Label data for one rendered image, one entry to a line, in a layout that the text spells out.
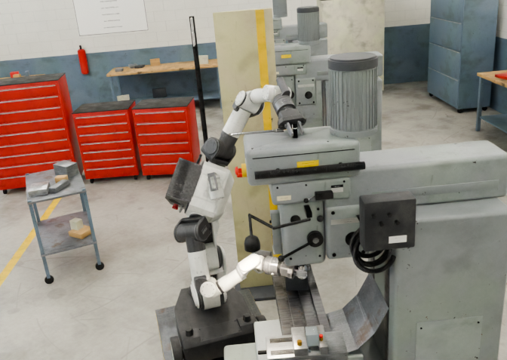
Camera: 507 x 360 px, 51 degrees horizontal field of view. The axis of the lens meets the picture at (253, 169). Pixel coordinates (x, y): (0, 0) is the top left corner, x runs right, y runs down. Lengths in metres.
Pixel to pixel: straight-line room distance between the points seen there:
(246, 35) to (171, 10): 7.38
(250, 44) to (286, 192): 1.88
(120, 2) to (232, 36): 7.57
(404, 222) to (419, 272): 0.37
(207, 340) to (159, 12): 8.77
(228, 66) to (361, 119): 1.89
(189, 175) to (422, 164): 1.08
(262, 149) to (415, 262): 0.81
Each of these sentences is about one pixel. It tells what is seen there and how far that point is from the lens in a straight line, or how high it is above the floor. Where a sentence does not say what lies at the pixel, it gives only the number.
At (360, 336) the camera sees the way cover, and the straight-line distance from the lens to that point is 2.68.
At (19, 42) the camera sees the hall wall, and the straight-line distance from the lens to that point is 11.93.
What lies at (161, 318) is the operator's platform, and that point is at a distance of 3.78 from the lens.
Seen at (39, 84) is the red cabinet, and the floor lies 1.42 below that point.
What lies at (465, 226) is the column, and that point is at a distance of 2.37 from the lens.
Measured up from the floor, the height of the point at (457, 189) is 1.62.
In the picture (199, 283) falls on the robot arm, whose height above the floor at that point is 1.20.
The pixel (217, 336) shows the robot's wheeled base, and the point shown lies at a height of 0.59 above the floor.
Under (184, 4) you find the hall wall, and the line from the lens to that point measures 11.17.
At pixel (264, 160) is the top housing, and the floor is 1.84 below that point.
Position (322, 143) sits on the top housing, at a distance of 2.16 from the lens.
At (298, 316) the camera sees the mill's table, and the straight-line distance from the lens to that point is 2.76.
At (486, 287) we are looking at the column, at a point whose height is 1.19.
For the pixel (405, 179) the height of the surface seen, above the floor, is 1.69.
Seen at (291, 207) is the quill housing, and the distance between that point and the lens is 2.26.
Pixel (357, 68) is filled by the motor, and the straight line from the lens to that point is 2.13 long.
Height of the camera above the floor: 2.58
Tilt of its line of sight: 21 degrees down
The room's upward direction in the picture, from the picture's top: 5 degrees counter-clockwise
